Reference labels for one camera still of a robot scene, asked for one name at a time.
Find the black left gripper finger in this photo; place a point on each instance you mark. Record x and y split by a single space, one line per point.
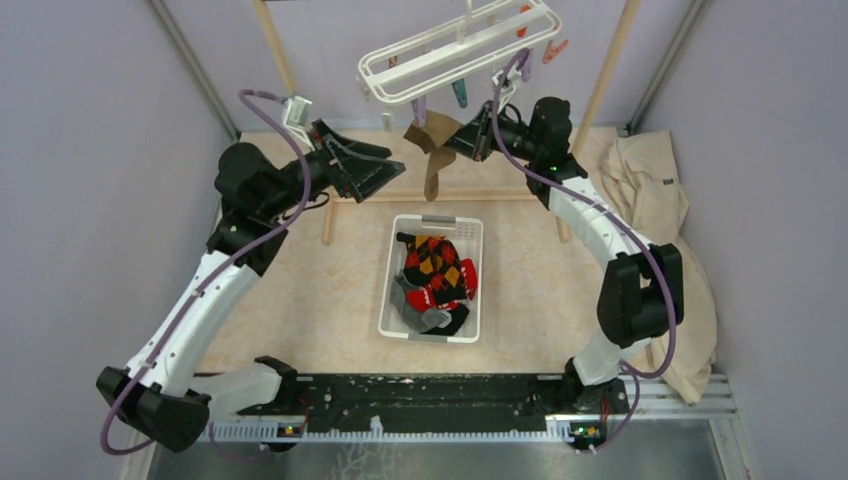
323 137
361 179

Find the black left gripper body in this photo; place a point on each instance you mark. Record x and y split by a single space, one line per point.
321 171

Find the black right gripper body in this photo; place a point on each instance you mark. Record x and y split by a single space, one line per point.
515 138

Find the tan brown sock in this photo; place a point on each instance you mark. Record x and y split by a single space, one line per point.
430 140

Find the argyle red yellow sock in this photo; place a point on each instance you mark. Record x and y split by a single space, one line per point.
421 248

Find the red white patterned sock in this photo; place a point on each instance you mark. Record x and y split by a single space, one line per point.
444 287

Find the black blue sock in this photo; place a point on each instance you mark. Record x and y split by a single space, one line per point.
458 316

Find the grey sock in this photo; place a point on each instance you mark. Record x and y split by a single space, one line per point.
431 321

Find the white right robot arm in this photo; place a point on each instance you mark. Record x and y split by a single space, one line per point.
642 294

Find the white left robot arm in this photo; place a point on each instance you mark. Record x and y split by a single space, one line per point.
159 392

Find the teal plastic clothespin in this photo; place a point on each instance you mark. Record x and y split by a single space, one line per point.
460 93

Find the purple plastic clothespin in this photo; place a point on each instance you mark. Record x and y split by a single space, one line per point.
420 110
526 65

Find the white end clothespin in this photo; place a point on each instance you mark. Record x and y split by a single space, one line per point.
387 120

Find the pink plastic clothespin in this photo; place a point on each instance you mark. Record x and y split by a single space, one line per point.
553 49

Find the white plastic basket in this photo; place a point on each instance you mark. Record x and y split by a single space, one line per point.
466 234

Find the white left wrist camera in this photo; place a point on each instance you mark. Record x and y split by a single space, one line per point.
295 119

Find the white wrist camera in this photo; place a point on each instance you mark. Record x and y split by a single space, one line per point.
295 119
505 85

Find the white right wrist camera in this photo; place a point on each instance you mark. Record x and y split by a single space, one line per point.
505 85

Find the white clip hanger frame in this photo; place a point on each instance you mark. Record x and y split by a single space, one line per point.
481 38

